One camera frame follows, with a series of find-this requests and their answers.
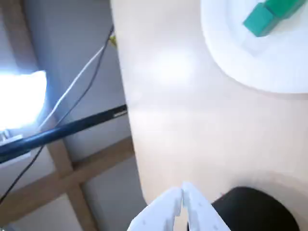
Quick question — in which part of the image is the thin black cable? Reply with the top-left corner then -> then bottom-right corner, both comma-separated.
0,23 -> 115,202

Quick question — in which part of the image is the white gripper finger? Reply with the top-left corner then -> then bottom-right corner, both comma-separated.
181,181 -> 231,231
127,187 -> 183,231

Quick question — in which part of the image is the green block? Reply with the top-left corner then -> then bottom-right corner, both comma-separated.
242,2 -> 274,38
261,0 -> 306,20

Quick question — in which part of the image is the white paper plate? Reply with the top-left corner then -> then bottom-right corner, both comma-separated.
200,0 -> 308,94

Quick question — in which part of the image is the black printed tripod leg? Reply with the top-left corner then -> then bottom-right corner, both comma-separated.
0,104 -> 128,164

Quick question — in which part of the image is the black pot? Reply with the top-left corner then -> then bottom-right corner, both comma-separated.
210,186 -> 301,231

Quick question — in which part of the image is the wooden lattice frame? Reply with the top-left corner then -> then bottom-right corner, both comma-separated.
0,0 -> 135,231

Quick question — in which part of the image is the thin white cable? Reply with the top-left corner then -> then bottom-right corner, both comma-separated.
38,44 -> 108,129

